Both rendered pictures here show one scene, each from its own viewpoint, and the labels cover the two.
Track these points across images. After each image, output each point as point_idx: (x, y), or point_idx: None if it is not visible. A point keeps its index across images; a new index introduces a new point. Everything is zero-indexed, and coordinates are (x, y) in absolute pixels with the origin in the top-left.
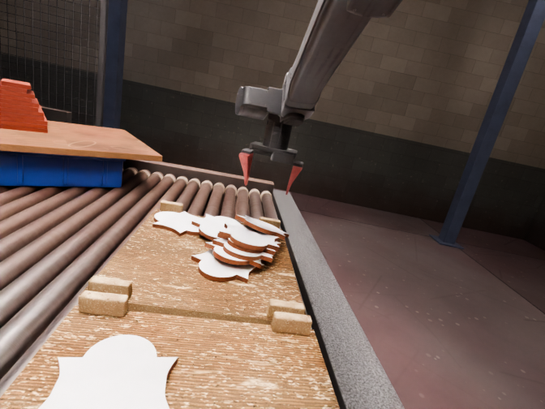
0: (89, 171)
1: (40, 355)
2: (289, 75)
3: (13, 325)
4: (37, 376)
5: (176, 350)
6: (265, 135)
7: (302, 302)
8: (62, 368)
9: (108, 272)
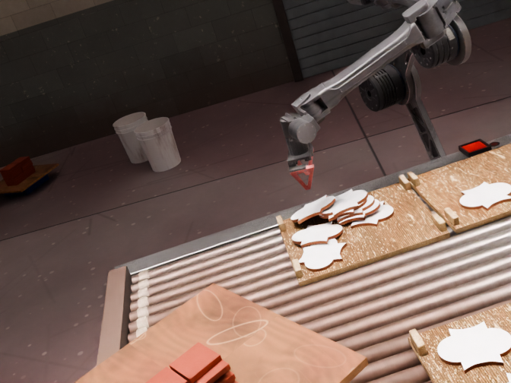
0: None
1: (488, 216)
2: (331, 93)
3: (479, 240)
4: (496, 210)
5: (455, 197)
6: (303, 145)
7: None
8: (490, 204)
9: (421, 238)
